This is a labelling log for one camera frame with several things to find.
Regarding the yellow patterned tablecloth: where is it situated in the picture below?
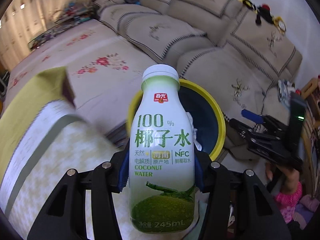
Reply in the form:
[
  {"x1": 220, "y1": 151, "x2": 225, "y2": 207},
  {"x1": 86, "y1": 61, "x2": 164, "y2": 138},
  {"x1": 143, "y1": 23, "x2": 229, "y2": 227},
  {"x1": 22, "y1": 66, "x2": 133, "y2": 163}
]
[{"x1": 1, "y1": 67, "x2": 117, "y2": 239}]

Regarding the cream embroidered curtain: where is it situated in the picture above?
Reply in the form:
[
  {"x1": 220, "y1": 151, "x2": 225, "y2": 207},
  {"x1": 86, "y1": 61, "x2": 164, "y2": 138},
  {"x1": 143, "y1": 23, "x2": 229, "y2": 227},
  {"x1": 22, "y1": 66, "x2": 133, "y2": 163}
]
[{"x1": 0, "y1": 0, "x2": 101, "y2": 71}]

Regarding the yellow rimmed trash bin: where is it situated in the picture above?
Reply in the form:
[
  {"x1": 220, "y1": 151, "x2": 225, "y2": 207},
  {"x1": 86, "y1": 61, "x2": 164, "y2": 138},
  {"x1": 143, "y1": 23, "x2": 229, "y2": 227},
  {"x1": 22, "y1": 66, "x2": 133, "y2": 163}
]
[{"x1": 130, "y1": 76, "x2": 226, "y2": 171}]

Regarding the black red yellow plush toy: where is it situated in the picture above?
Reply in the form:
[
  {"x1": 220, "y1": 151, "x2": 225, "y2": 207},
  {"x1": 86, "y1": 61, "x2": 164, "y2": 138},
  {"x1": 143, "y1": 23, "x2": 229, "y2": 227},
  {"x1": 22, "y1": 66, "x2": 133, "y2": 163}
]
[{"x1": 239, "y1": 0, "x2": 287, "y2": 35}]

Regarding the person's right hand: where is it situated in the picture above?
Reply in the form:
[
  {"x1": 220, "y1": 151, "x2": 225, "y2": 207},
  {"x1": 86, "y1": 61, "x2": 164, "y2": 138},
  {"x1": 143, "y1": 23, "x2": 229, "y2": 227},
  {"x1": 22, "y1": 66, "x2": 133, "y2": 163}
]
[{"x1": 265, "y1": 162, "x2": 300, "y2": 194}]

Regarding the beige sectional sofa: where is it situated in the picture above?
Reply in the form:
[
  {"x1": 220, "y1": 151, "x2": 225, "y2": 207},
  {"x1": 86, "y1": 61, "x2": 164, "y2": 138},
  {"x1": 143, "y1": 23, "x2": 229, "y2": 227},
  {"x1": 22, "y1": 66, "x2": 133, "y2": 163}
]
[{"x1": 93, "y1": 0, "x2": 304, "y2": 156}]

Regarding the glass coffee table with clutter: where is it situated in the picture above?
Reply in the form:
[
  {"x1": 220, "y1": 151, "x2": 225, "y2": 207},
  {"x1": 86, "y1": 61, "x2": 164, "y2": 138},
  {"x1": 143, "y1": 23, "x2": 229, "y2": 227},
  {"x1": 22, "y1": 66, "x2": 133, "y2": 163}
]
[{"x1": 28, "y1": 2, "x2": 94, "y2": 51}]

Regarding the coconut water bottle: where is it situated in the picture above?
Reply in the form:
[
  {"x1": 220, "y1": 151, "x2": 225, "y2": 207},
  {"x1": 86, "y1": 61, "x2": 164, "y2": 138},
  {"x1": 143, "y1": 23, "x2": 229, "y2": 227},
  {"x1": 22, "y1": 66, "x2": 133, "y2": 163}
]
[{"x1": 129, "y1": 64, "x2": 195, "y2": 233}]

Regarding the white tissue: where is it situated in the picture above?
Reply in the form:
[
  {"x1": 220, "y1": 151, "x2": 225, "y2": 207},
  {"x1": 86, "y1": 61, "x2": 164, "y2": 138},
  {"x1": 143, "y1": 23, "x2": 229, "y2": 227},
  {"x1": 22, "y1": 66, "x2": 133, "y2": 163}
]
[{"x1": 186, "y1": 112, "x2": 202, "y2": 151}]

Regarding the floral mattress pad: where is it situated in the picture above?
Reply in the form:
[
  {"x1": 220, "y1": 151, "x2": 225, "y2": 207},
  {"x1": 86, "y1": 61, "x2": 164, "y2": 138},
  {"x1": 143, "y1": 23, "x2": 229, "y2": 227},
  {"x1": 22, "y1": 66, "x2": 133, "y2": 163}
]
[{"x1": 4, "y1": 20, "x2": 155, "y2": 134}]

